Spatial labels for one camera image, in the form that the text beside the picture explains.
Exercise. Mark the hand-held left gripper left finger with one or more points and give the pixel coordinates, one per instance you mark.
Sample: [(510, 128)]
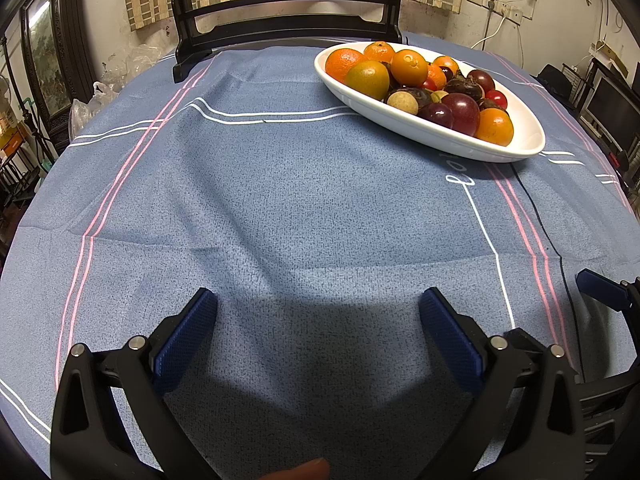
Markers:
[(185, 340)]

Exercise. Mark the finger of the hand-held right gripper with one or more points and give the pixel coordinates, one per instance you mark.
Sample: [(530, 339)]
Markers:
[(525, 342), (600, 285)]

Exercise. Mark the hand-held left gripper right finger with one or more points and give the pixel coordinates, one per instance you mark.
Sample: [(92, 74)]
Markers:
[(450, 340)]

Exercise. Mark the white oval plate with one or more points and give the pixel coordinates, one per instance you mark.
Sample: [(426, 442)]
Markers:
[(425, 132)]

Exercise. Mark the wrinkled dark passion fruit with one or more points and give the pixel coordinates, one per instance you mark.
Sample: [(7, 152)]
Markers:
[(487, 105), (422, 96)]

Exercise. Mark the red cherry tomato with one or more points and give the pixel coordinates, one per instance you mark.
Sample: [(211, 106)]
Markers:
[(428, 86), (496, 99)]

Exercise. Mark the dark purple plum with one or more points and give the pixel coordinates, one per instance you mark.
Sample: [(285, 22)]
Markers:
[(436, 114)]

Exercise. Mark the tan longan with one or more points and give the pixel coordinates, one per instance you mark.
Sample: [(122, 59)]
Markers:
[(440, 95), (402, 101)]

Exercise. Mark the small dark cherry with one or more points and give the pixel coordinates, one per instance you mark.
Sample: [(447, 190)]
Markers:
[(448, 74)]

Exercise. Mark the small orange citrus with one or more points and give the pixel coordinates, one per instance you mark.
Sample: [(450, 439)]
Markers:
[(445, 64)]

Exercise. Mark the greenish yellow citrus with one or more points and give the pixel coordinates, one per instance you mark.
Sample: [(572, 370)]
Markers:
[(367, 79)]

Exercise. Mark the smooth round orange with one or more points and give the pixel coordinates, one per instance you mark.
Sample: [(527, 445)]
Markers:
[(409, 65)]

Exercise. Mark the large mandarin orange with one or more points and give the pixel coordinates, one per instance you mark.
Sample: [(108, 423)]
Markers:
[(342, 64)]

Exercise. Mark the person's left hand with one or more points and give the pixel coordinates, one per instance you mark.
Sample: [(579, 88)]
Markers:
[(305, 471)]

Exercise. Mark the blue striped tablecloth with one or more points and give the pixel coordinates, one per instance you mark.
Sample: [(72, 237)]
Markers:
[(300, 210)]

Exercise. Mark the computer monitor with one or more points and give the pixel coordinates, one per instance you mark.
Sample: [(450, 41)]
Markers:
[(610, 105)]

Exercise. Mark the clear plastic bags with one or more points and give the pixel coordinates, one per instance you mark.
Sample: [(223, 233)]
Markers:
[(90, 105)]

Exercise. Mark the round embroidered table screen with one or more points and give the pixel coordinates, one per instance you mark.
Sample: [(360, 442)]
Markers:
[(182, 25)]

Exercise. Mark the dark framed painting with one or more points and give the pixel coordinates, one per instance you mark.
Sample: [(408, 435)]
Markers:
[(45, 50)]

